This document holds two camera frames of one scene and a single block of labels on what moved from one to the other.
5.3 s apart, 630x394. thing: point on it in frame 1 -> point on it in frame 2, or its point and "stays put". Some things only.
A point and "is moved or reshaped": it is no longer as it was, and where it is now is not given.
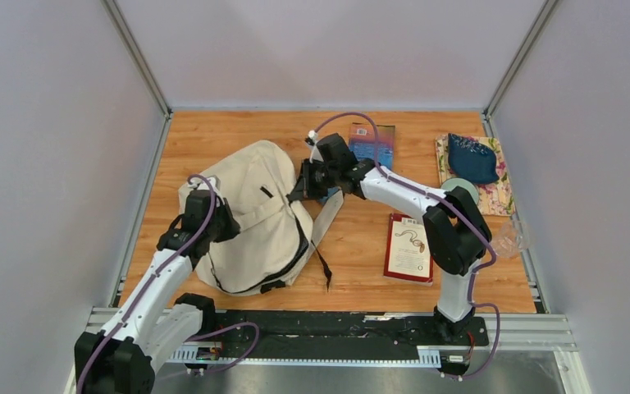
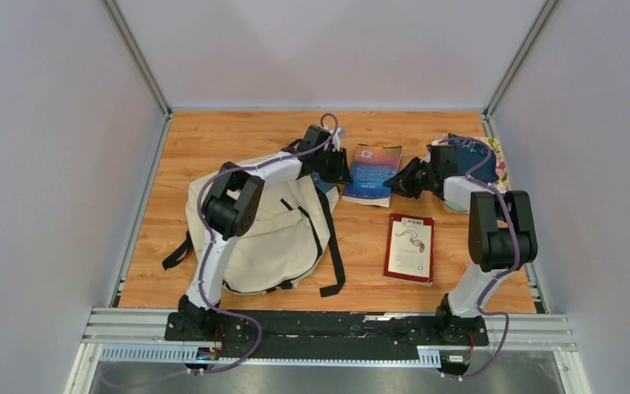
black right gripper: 304,189 -> 400,183
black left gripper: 233,226 -> 343,173
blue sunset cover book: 362,140 is moved or reshaped
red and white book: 408,254 stays put
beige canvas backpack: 276,237 is moved or reshaped
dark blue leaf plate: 470,160 stays put
